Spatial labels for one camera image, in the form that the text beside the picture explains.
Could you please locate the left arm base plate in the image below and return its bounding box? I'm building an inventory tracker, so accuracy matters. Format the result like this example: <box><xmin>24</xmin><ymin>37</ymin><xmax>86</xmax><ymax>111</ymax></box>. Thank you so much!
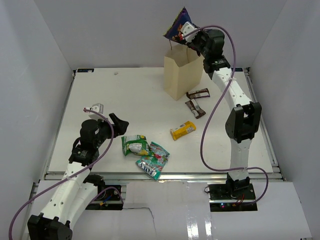
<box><xmin>86</xmin><ymin>188</ymin><xmax>123</xmax><ymax>211</ymax></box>

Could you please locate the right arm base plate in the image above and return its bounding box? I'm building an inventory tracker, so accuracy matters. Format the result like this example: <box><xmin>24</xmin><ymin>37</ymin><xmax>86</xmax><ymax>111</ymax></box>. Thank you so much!
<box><xmin>203</xmin><ymin>183</ymin><xmax>258</xmax><ymax>213</ymax></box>

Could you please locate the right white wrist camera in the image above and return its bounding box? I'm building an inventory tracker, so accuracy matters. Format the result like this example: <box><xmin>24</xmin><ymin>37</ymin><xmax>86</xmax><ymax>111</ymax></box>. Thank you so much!
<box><xmin>180</xmin><ymin>21</ymin><xmax>199</xmax><ymax>45</ymax></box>

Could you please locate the brown chocolate bar upper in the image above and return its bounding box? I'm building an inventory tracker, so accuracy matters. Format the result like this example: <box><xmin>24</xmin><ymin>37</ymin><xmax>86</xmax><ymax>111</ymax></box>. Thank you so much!
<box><xmin>186</xmin><ymin>88</ymin><xmax>210</xmax><ymax>100</ymax></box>

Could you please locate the aluminium table frame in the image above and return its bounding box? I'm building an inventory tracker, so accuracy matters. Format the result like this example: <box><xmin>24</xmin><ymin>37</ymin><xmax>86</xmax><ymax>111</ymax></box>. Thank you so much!
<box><xmin>19</xmin><ymin>66</ymin><xmax>285</xmax><ymax>240</ymax></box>

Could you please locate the cream paper bag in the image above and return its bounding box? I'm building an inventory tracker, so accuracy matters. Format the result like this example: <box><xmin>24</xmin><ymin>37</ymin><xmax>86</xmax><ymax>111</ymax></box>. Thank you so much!
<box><xmin>163</xmin><ymin>44</ymin><xmax>204</xmax><ymax>101</ymax></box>

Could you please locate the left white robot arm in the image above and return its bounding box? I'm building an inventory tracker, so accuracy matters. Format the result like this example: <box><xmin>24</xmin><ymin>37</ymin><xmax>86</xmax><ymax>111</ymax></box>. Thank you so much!
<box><xmin>27</xmin><ymin>113</ymin><xmax>129</xmax><ymax>240</ymax></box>

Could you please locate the yellow snack bar wrapper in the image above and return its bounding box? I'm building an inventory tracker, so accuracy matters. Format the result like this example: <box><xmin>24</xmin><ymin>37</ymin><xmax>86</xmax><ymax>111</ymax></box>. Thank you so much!
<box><xmin>170</xmin><ymin>121</ymin><xmax>197</xmax><ymax>141</ymax></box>

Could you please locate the brown chocolate bar lower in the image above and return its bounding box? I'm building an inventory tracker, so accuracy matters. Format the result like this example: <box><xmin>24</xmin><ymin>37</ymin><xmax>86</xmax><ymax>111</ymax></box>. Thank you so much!
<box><xmin>185</xmin><ymin>99</ymin><xmax>206</xmax><ymax>119</ymax></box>

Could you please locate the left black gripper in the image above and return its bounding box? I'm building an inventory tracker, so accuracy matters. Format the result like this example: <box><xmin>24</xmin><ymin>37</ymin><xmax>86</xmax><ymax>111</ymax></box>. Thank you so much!
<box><xmin>93</xmin><ymin>113</ymin><xmax>129</xmax><ymax>148</ymax></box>

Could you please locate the brown chocolate bar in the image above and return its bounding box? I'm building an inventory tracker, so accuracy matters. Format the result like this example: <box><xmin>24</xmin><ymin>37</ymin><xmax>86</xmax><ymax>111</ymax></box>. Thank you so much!
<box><xmin>185</xmin><ymin>99</ymin><xmax>206</xmax><ymax>119</ymax></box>
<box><xmin>186</xmin><ymin>88</ymin><xmax>210</xmax><ymax>100</ymax></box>

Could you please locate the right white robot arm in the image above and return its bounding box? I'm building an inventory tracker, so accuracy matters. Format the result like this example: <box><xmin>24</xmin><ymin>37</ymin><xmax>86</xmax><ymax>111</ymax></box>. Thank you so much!
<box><xmin>187</xmin><ymin>29</ymin><xmax>262</xmax><ymax>200</ymax></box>

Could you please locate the green snack packet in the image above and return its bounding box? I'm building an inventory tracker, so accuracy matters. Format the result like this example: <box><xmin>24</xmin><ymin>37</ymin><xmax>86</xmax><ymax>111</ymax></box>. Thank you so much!
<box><xmin>121</xmin><ymin>134</ymin><xmax>151</xmax><ymax>156</ymax></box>

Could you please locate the teal Fox's candy bag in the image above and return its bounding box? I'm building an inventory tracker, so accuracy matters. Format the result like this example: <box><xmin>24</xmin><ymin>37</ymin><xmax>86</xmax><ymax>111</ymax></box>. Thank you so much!
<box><xmin>135</xmin><ymin>141</ymin><xmax>170</xmax><ymax>181</ymax></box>

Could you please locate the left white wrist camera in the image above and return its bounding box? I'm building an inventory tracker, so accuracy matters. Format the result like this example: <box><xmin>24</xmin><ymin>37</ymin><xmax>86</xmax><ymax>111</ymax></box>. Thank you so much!
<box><xmin>83</xmin><ymin>103</ymin><xmax>104</xmax><ymax>121</ymax></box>

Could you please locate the white paper sheet front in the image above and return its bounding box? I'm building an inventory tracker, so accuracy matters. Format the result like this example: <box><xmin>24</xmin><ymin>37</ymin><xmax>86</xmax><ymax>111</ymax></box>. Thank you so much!
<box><xmin>24</xmin><ymin>180</ymin><xmax>313</xmax><ymax>240</ymax></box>

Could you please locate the dark blue purple snack bag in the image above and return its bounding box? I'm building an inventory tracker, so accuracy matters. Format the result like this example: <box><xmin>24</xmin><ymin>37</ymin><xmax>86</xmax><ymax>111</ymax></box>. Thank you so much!
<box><xmin>163</xmin><ymin>7</ymin><xmax>197</xmax><ymax>45</ymax></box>

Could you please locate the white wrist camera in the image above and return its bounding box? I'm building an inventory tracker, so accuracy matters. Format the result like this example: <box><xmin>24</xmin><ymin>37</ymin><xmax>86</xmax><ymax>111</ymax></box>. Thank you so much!
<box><xmin>180</xmin><ymin>21</ymin><xmax>199</xmax><ymax>45</ymax></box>
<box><xmin>83</xmin><ymin>103</ymin><xmax>104</xmax><ymax>121</ymax></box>

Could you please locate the left blue corner label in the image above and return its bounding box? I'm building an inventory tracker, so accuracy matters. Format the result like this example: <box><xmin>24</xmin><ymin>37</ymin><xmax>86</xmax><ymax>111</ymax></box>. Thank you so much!
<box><xmin>76</xmin><ymin>68</ymin><xmax>95</xmax><ymax>73</ymax></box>

